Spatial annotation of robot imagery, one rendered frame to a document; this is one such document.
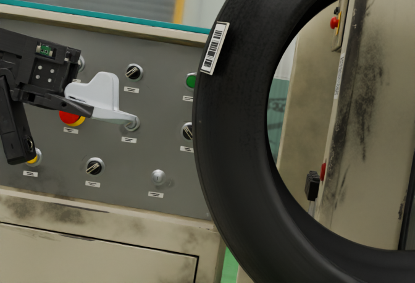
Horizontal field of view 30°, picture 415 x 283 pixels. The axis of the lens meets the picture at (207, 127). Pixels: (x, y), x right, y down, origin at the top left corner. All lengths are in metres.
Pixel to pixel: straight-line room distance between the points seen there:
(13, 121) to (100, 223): 0.58
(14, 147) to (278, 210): 0.35
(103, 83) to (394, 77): 0.49
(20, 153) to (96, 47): 0.61
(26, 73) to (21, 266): 0.69
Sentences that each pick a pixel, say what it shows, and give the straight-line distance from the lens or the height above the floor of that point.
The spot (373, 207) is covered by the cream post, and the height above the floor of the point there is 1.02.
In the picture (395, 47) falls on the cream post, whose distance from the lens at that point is 1.24.
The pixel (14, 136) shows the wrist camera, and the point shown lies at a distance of 1.00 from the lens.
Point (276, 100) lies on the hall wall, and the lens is 9.84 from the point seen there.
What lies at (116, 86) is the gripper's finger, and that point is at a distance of 1.00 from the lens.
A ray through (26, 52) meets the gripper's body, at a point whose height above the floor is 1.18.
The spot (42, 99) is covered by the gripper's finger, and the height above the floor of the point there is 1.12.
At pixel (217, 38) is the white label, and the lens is 0.87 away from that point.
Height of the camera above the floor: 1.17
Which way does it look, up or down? 3 degrees down
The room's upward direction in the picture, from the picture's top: 9 degrees clockwise
